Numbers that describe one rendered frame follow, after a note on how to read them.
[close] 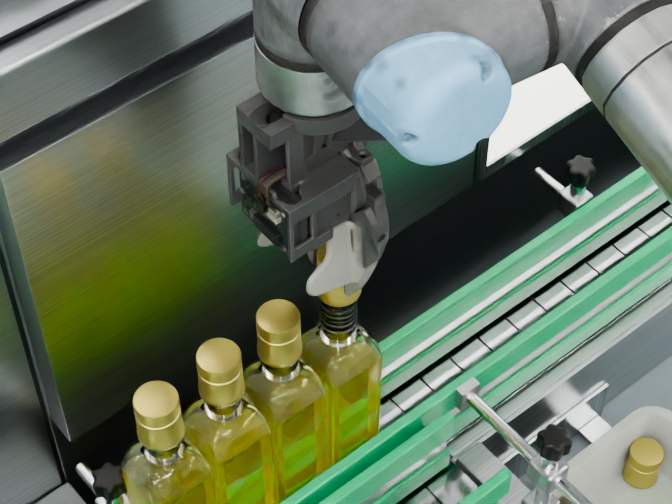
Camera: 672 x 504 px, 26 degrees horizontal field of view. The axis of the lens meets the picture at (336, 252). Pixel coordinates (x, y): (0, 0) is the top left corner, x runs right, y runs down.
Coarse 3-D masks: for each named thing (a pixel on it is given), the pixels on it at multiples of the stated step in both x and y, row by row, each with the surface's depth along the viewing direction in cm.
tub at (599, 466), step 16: (640, 416) 143; (656, 416) 143; (608, 432) 142; (624, 432) 142; (640, 432) 145; (656, 432) 145; (592, 448) 141; (608, 448) 142; (624, 448) 144; (576, 464) 140; (592, 464) 141; (608, 464) 144; (624, 464) 147; (576, 480) 141; (592, 480) 143; (608, 480) 146; (624, 480) 147; (560, 496) 140; (592, 496) 145; (608, 496) 145; (624, 496) 145; (640, 496) 145; (656, 496) 145
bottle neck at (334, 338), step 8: (320, 304) 115; (352, 304) 114; (320, 312) 116; (328, 312) 114; (336, 312) 114; (344, 312) 114; (352, 312) 114; (320, 320) 116; (328, 320) 115; (336, 320) 115; (344, 320) 115; (352, 320) 115; (328, 328) 116; (336, 328) 115; (344, 328) 115; (352, 328) 116; (328, 336) 117; (336, 336) 116; (344, 336) 116; (352, 336) 117; (328, 344) 117; (336, 344) 117; (344, 344) 117
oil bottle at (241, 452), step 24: (192, 408) 114; (192, 432) 114; (216, 432) 113; (240, 432) 113; (264, 432) 115; (216, 456) 113; (240, 456) 114; (264, 456) 117; (216, 480) 115; (240, 480) 117; (264, 480) 120
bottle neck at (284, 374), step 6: (264, 366) 115; (270, 366) 114; (288, 366) 114; (294, 366) 114; (264, 372) 115; (270, 372) 114; (276, 372) 114; (282, 372) 114; (288, 372) 114; (294, 372) 115; (270, 378) 115; (276, 378) 115; (282, 378) 115; (288, 378) 115
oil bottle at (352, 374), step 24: (312, 336) 118; (360, 336) 118; (312, 360) 118; (336, 360) 117; (360, 360) 118; (336, 384) 118; (360, 384) 120; (336, 408) 120; (360, 408) 123; (336, 432) 123; (360, 432) 126; (336, 456) 126
